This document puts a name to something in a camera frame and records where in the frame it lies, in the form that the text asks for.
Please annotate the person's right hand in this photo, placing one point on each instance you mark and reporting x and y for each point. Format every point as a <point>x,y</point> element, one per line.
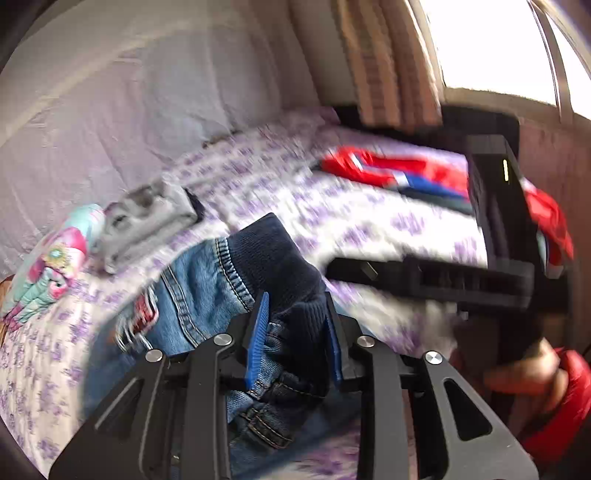
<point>517,381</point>

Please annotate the blue denim pants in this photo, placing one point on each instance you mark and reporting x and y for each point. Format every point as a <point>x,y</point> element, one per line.
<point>198,286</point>

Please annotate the lilac lace wall cloth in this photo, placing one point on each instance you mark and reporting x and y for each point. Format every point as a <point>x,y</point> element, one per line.
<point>138,92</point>

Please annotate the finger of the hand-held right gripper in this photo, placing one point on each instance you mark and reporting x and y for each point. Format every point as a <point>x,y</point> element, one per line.
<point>415,279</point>

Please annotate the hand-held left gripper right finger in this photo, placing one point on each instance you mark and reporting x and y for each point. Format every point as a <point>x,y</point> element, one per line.
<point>333,346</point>

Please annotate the folded black garment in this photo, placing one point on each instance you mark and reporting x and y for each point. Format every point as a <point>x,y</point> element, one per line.
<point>196,203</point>

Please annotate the window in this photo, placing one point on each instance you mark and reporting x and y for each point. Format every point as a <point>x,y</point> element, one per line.
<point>489,41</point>

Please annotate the person's red-sleeved right forearm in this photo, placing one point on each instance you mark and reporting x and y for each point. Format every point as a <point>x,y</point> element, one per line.
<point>568,406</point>

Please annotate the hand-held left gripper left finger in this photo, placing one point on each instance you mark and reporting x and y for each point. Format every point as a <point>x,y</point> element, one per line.
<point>256,341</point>

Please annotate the black board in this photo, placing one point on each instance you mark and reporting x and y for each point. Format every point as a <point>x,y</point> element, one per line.
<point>461,129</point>

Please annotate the purple floral bed sheet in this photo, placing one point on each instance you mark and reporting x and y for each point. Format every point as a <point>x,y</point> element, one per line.
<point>346,207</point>

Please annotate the brick-pattern curtain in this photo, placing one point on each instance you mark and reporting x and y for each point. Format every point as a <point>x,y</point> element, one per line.
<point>392,60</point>

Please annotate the folded teal floral quilt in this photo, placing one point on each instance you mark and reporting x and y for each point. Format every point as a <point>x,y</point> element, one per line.
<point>51,258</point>

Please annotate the red and blue garment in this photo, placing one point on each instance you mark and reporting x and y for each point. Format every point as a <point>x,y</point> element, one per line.
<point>369,166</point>

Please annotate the folded grey garment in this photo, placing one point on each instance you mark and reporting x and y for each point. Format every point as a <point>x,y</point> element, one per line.
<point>147,217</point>

